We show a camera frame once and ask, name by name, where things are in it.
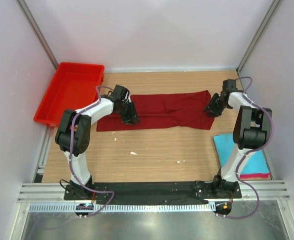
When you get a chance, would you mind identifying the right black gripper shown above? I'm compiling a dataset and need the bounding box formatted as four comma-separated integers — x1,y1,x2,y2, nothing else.
203,93,229,118

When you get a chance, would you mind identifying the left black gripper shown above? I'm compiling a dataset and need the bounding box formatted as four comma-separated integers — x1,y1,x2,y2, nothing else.
116,101,140,126

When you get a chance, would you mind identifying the dark red t-shirt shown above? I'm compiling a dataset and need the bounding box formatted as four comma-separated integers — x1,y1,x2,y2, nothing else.
96,90,215,132

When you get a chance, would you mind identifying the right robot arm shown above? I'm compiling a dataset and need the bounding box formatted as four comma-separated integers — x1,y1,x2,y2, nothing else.
203,79,273,199

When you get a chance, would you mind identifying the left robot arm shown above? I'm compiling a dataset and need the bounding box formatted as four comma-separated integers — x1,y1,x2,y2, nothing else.
55,85,140,200

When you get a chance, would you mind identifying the red plastic bin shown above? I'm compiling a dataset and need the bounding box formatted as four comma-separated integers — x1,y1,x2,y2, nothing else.
33,62,104,127

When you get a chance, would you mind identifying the folded blue t-shirt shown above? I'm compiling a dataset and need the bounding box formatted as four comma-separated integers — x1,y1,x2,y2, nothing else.
213,133,271,176

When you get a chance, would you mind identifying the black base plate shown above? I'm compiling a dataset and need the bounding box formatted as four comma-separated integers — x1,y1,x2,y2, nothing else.
63,180,242,206

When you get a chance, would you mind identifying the white slotted cable duct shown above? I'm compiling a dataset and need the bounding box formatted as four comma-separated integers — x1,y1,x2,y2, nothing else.
28,202,216,214

